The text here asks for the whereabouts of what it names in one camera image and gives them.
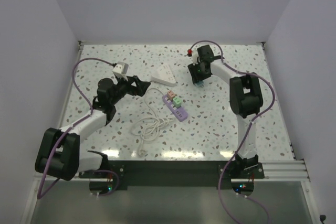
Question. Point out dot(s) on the green plug adapter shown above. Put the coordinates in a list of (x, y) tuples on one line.
[(177, 102)]

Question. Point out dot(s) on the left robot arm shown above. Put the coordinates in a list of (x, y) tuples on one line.
[(60, 154)]

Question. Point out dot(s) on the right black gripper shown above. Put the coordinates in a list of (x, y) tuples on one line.
[(196, 77)]

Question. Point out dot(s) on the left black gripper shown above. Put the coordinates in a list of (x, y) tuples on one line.
[(140, 88)]

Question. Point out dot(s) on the white triangular power strip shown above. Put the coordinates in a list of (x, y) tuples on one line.
[(164, 75)]

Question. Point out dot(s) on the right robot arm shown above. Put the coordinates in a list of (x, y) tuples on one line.
[(245, 100)]

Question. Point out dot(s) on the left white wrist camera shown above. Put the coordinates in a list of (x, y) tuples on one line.
[(120, 70)]

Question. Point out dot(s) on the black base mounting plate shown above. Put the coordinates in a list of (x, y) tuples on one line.
[(174, 174)]

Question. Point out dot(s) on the purple power strip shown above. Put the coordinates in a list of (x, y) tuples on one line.
[(179, 113)]

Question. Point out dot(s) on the pink plug adapter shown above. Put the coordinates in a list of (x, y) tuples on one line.
[(171, 95)]

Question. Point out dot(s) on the teal plug adapter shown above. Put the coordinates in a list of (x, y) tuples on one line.
[(199, 84)]

